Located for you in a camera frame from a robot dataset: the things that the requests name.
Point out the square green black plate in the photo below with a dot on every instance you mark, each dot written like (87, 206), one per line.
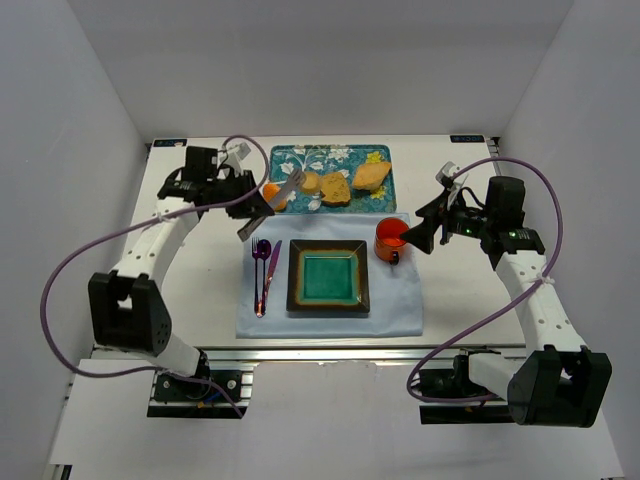
(328, 277)

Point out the light blue cloth napkin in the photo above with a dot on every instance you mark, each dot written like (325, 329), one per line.
(396, 301)

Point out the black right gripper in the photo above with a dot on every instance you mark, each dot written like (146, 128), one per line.
(441, 223)

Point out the small round bread roll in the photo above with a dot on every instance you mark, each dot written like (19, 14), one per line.
(311, 184)

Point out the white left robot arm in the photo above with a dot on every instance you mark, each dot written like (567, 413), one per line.
(127, 309)

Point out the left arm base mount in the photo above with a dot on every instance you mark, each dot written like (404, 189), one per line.
(174, 399)

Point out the orange glazed bun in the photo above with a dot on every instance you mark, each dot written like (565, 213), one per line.
(270, 190)

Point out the teal floral tray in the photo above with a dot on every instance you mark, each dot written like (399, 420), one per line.
(328, 159)

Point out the aluminium frame rail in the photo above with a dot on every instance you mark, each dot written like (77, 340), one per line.
(319, 354)

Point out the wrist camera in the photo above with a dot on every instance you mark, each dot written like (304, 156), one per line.
(200, 164)
(504, 201)

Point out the orange mug black handle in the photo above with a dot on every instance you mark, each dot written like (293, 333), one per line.
(388, 244)

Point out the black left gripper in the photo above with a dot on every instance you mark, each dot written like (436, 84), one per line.
(245, 195)

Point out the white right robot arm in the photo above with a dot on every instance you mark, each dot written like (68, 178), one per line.
(561, 382)

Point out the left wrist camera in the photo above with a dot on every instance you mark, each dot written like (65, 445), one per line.
(200, 164)

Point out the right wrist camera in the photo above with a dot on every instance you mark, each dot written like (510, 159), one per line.
(504, 201)

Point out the brown bread slice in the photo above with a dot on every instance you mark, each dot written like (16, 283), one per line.
(335, 190)

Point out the large flat pastry bread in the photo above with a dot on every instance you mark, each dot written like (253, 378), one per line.
(370, 176)

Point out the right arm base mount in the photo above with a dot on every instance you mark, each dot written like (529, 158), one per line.
(455, 398)

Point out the purple metallic knife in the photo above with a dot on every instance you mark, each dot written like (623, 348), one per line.
(270, 273)

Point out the purple metallic spoon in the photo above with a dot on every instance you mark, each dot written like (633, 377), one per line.
(264, 251)

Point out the purple metallic fork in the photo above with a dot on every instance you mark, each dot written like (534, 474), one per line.
(256, 255)

